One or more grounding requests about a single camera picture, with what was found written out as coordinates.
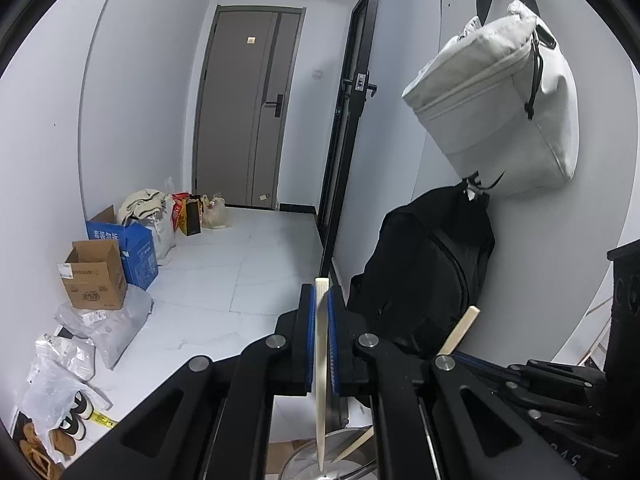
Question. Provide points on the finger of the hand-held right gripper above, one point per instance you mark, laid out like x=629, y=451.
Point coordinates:
x=565, y=415
x=475, y=361

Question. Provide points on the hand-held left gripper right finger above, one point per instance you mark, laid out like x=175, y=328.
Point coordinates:
x=334, y=345

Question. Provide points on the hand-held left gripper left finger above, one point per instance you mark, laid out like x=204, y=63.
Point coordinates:
x=310, y=340

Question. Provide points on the translucent plastic utensil holder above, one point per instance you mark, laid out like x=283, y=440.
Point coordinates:
x=300, y=463

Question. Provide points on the white canvas shoulder bag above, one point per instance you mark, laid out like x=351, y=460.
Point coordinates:
x=500, y=110

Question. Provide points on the black backpack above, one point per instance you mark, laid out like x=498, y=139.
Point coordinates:
x=425, y=270

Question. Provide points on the black yellow paper bag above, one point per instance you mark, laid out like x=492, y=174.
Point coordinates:
x=191, y=217

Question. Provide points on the white woven bag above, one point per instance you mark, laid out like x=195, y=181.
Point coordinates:
x=162, y=240

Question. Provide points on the orange bag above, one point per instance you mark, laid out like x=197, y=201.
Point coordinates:
x=179, y=212

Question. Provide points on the blue cardboard box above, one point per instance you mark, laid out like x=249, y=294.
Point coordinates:
x=140, y=255

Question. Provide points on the grey mailer bag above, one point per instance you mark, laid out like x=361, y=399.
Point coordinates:
x=115, y=325

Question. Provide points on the beige cloth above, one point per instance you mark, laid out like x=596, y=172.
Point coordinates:
x=142, y=202

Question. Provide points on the grey door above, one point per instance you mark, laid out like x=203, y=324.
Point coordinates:
x=235, y=135

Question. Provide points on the yellow label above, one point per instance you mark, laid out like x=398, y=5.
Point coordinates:
x=102, y=418

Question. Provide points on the brown cardboard box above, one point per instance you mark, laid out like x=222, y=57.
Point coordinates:
x=95, y=280

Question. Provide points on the black white sneaker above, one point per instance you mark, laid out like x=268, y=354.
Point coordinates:
x=74, y=427
x=85, y=406

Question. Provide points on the white labelled packet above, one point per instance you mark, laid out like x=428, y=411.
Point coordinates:
x=65, y=352

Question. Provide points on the crumpled clear plastic bag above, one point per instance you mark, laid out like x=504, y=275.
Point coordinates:
x=50, y=395

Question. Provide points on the tan suede boot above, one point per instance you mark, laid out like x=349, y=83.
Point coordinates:
x=29, y=432
x=62, y=441
x=42, y=462

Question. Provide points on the black door frame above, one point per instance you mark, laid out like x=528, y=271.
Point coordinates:
x=350, y=160

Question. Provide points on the black frame lock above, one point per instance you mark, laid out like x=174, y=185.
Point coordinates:
x=360, y=81

